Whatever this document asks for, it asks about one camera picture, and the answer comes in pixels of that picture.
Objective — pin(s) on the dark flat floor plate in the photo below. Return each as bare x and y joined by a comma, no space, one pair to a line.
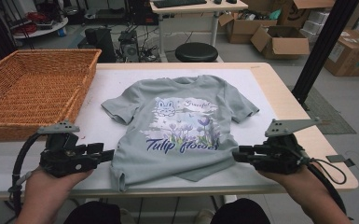
338,159

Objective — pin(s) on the black keyboard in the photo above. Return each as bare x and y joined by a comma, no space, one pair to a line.
180,3

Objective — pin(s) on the sealed cardboard box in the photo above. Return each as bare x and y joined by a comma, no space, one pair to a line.
351,56

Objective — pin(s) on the printed open cardboard box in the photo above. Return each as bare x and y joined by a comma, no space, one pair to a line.
295,12

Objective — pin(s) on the empty open cardboard box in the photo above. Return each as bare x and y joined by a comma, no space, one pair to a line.
279,43

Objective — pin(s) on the black metal post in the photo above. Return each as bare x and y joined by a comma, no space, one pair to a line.
323,49

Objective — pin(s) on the open cardboard box with clutter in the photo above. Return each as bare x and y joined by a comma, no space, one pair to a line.
245,29

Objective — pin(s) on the round white table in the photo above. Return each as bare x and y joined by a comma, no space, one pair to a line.
52,29

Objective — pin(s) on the black computer tower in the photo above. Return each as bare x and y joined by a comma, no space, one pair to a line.
101,43

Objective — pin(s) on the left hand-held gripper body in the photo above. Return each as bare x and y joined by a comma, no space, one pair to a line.
62,155

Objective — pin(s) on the grey printed t-shirt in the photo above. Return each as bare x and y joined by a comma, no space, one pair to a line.
180,149

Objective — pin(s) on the person's right hand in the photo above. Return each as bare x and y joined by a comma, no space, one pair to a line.
295,183

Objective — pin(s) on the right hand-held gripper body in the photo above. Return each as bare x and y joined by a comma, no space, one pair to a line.
279,155

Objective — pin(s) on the person's left hand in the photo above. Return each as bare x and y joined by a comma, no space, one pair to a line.
46,185

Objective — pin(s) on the person's left leg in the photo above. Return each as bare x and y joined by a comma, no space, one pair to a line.
93,214

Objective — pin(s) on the wooden desk with white legs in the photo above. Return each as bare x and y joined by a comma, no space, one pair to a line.
199,7

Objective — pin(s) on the black computer under desk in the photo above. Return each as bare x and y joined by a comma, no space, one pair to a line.
143,12

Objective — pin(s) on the dark grey floor mat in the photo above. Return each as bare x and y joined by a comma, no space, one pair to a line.
326,115

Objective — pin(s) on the brown wicker basket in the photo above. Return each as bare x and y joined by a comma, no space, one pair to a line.
34,93

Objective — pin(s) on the person's right shoe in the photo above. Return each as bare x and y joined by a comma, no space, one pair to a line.
204,217

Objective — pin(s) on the stack of white plastic boxes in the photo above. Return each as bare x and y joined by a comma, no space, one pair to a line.
315,21

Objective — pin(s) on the person's right leg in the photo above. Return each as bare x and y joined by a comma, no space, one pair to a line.
241,213

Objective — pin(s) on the grey computer tower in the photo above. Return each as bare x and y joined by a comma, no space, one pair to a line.
129,46

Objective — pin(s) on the black round stool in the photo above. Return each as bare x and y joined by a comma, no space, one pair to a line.
196,52

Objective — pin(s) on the person's leg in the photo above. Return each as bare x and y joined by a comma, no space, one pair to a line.
93,214
241,213

